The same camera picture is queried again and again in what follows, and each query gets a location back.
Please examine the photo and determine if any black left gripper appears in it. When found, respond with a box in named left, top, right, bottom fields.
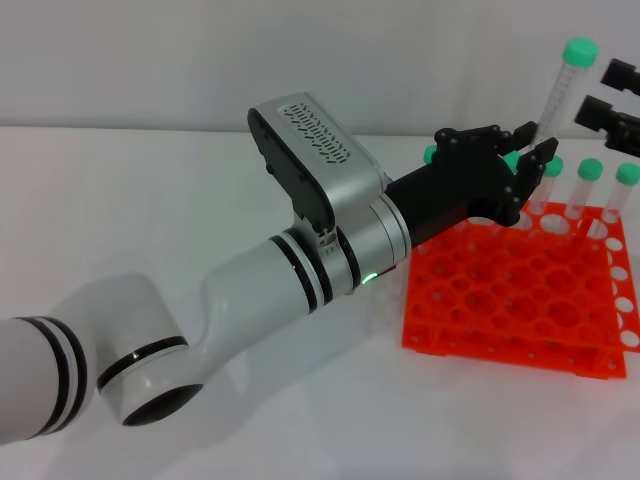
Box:
left=385, top=121, right=560, bottom=250

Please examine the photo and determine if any orange test tube rack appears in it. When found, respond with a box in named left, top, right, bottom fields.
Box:
left=400, top=199, right=640, bottom=381

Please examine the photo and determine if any silver black wrist camera housing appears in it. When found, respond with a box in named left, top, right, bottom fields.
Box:
left=247, top=91, right=389, bottom=234

